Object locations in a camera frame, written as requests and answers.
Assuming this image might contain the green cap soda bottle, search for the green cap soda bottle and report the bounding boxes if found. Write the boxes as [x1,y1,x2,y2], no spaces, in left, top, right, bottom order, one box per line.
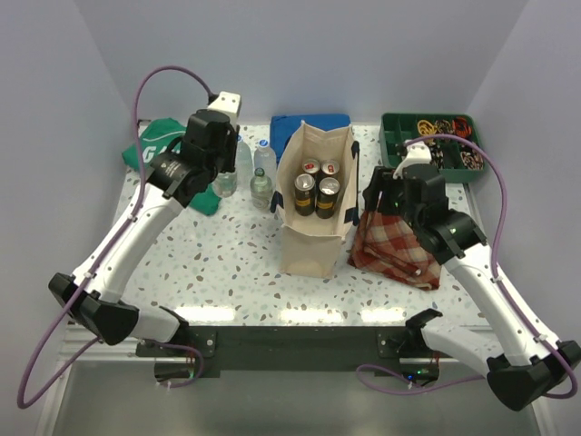
[250,168,273,211]

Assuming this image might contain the beige canvas tote bag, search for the beige canvas tote bag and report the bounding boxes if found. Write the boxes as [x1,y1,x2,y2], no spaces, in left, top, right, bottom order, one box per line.
[271,122,359,278]

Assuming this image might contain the Pocari Sweat bottle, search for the Pocari Sweat bottle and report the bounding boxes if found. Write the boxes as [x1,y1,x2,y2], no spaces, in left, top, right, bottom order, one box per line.
[253,139,277,183]
[235,135,253,189]

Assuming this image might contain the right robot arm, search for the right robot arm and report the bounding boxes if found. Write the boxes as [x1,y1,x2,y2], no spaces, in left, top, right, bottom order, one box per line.
[363,164,580,411]

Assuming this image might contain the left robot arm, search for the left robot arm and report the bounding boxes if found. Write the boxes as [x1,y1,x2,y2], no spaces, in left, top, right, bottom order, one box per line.
[48,109,238,356]

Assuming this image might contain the black can silver tab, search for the black can silver tab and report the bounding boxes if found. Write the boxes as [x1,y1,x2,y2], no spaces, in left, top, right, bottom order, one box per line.
[315,177,340,219]

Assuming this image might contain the green compartment tray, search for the green compartment tray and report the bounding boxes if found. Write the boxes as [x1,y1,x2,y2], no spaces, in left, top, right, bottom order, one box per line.
[379,113,487,183]

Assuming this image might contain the red tab can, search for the red tab can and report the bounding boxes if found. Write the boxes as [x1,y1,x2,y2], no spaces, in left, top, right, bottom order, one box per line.
[320,159,340,179]
[301,158,320,178]

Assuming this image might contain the red plaid cloth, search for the red plaid cloth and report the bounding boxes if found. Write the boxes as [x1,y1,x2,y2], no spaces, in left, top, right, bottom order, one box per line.
[348,212,441,291]

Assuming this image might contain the folded blue cloth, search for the folded blue cloth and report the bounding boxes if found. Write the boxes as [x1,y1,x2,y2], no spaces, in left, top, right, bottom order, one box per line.
[270,113,352,158]

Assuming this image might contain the black can foil top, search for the black can foil top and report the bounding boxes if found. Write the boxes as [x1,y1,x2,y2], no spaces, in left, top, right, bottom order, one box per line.
[294,173,316,216]

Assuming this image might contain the green Guess t-shirt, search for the green Guess t-shirt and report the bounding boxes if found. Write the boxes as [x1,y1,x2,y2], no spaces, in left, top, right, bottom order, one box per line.
[122,118,221,216]

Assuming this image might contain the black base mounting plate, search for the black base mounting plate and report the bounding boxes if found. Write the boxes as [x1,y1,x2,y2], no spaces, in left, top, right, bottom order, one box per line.
[134,324,440,379]

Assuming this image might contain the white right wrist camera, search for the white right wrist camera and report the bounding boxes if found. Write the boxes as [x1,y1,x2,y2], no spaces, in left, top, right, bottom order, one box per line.
[393,140,432,179]

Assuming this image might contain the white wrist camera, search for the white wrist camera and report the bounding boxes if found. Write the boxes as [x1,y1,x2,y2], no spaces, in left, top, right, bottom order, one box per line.
[208,91,241,127]
[393,140,432,179]

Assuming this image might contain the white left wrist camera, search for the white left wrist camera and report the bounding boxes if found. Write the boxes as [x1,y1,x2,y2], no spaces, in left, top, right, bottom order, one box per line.
[208,91,241,127]

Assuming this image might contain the pink patterned hair ties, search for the pink patterned hair ties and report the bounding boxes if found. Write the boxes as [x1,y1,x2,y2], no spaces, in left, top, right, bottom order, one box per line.
[458,141,486,172]

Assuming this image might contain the orange black hair ties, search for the orange black hair ties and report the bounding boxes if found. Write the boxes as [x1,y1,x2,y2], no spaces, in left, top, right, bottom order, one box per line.
[451,116,475,140]

